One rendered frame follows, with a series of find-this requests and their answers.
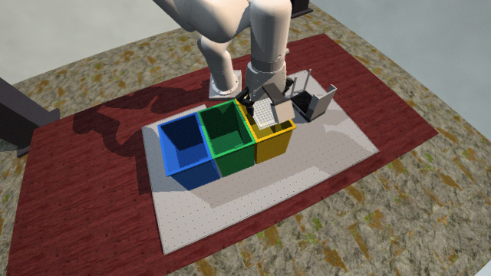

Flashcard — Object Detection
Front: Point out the blue open-top bin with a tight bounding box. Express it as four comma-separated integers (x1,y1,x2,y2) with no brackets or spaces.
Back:
157,112,220,191

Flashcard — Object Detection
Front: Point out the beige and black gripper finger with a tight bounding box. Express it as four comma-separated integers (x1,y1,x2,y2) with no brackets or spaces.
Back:
282,77,294,96
236,87,255,117

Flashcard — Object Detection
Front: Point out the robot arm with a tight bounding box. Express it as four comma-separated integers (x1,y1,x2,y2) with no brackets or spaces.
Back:
153,0,295,123

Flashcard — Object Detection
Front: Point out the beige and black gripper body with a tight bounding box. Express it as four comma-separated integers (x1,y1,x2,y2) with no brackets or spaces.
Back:
245,61,286,102

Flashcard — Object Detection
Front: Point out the green open-top bin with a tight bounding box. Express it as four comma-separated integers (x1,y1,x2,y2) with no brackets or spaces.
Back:
197,99,256,177

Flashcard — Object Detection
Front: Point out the yellow open-top bin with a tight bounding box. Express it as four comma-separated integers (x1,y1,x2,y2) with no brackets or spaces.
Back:
235,99,296,164

